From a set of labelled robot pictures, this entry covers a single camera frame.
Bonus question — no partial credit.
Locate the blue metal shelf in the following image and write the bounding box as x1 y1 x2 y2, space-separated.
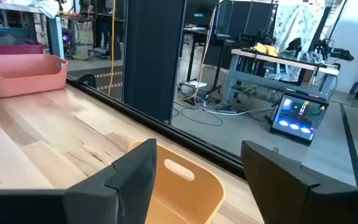
0 0 65 60

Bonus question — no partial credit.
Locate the computer tower with lights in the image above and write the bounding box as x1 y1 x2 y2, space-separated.
269 88 329 146

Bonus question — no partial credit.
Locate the white floor cable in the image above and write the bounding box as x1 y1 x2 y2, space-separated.
197 102 277 117

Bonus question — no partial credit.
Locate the salmon plastic bin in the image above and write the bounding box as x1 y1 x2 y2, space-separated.
0 54 69 98

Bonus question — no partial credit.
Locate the black aluminium table frame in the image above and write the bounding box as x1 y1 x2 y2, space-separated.
65 76 247 180

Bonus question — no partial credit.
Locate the magenta plastic bin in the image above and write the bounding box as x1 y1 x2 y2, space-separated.
0 38 45 56

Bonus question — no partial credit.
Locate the black divider screen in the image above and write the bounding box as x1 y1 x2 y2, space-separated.
213 0 280 68

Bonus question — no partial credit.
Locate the yellow hanging cable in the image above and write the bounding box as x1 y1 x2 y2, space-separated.
107 0 117 96

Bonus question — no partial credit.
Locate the yellow cloth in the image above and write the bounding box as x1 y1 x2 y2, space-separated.
252 42 280 58

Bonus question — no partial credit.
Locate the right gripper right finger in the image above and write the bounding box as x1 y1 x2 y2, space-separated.
240 139 358 224

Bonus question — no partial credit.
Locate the patterned white cloth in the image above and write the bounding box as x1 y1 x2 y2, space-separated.
273 2 326 54

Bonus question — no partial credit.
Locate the black standing desk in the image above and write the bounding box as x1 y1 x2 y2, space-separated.
178 26 229 98

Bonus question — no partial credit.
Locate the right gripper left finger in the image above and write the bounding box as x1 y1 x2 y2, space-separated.
0 138 158 224

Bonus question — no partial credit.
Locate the black table edge clamp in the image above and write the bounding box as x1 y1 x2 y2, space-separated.
77 72 97 90

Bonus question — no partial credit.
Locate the yellow orange plastic bin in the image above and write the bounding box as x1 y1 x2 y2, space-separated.
126 140 227 224

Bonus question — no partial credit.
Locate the black partition panel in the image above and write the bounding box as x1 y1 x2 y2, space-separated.
122 0 187 123

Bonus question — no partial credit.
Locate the tan hanging cable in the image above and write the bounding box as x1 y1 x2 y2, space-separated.
177 5 218 102

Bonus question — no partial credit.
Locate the black orange striped mat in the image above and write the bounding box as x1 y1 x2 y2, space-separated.
67 63 124 101

